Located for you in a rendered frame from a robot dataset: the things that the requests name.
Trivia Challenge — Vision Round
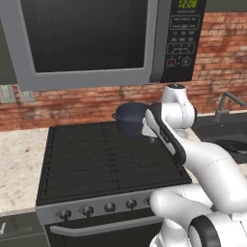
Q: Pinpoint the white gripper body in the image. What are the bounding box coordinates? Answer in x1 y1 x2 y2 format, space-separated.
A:
140 117 160 144

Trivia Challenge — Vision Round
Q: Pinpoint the dark blue pot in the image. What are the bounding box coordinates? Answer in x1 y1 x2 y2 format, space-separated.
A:
111 101 152 139

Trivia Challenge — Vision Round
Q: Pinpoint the black and grey stove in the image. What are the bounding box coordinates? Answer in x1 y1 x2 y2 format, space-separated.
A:
34 120 193 247

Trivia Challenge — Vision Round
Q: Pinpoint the dark sink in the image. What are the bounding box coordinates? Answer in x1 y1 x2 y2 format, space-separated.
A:
191 111 247 165

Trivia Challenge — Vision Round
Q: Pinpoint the grey tap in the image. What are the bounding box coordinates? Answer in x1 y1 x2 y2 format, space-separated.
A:
213 92 247 123

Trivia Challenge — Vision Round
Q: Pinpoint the grey and black microwave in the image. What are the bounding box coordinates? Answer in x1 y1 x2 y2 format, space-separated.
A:
0 0 207 93

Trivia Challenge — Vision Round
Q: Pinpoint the grey microwave door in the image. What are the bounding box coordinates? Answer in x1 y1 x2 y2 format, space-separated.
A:
0 0 159 93

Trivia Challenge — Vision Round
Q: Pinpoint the black oven door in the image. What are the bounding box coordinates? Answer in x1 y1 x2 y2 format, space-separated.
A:
43 217 164 247

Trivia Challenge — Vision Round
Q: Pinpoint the grey dishwasher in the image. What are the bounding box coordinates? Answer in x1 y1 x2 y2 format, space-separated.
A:
0 210 50 247

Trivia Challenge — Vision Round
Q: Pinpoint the grey microwave handle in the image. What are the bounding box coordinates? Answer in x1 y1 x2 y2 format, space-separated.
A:
149 0 174 84

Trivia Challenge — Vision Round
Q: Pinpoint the grey oven door handle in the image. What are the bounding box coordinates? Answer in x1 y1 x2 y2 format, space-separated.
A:
49 215 164 238

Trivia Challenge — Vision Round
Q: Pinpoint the grey wall socket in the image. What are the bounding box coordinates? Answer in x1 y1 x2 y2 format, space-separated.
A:
0 84 17 104
18 91 36 103

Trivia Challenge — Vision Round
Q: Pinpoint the dark grey wall cupboard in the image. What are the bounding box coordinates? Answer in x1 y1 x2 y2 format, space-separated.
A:
204 0 247 14
0 18 18 85

